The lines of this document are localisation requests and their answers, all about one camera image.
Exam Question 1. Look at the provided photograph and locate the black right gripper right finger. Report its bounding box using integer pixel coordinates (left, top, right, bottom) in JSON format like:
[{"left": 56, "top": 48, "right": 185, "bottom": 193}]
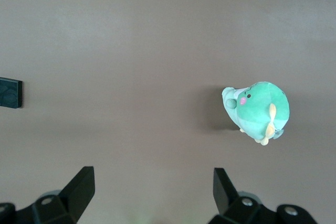
[{"left": 207, "top": 167, "right": 318, "bottom": 224}]

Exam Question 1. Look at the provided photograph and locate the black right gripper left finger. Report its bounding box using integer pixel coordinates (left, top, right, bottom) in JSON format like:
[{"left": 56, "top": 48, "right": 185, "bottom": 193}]
[{"left": 0, "top": 166, "right": 95, "bottom": 224}]

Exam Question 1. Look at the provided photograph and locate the black smartphone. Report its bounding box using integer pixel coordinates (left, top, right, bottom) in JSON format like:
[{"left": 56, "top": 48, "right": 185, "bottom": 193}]
[{"left": 0, "top": 77, "right": 23, "bottom": 109}]

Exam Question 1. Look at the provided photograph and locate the green dinosaur plush toy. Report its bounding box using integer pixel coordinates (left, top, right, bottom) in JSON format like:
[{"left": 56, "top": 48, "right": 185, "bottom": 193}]
[{"left": 221, "top": 81, "right": 290, "bottom": 146}]

